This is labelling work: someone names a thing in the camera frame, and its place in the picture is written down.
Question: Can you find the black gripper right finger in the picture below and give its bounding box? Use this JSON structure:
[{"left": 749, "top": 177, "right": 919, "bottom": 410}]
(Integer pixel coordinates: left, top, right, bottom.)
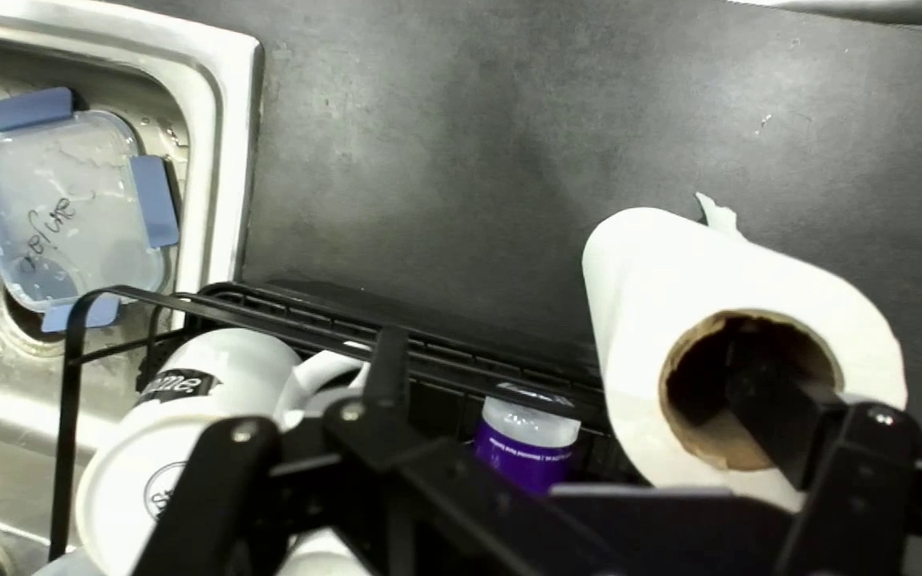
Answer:
[{"left": 721, "top": 349, "right": 922, "bottom": 576}]

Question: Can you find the stainless steel sink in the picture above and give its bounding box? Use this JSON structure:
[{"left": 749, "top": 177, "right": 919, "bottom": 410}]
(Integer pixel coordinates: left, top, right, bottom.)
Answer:
[{"left": 0, "top": 0, "right": 264, "bottom": 576}]

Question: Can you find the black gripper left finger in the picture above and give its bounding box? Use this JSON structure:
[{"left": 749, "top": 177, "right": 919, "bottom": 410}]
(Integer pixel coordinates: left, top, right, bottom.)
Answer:
[{"left": 134, "top": 324, "right": 614, "bottom": 576}]

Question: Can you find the black wire dish rack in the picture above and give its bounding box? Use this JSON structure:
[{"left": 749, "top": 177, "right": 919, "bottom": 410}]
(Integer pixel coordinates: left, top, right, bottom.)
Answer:
[{"left": 47, "top": 279, "right": 635, "bottom": 564}]

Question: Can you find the purple cup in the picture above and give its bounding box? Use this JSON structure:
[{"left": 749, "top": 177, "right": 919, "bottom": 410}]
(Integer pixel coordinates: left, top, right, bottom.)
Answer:
[{"left": 472, "top": 382, "right": 587, "bottom": 498}]

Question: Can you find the white mug with black label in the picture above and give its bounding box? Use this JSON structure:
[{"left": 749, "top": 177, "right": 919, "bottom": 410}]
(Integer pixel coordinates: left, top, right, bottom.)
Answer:
[{"left": 70, "top": 324, "right": 371, "bottom": 576}]

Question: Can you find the white paper towel roll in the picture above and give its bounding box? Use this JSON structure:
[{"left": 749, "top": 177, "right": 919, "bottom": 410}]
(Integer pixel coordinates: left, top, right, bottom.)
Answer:
[{"left": 580, "top": 187, "right": 914, "bottom": 517}]

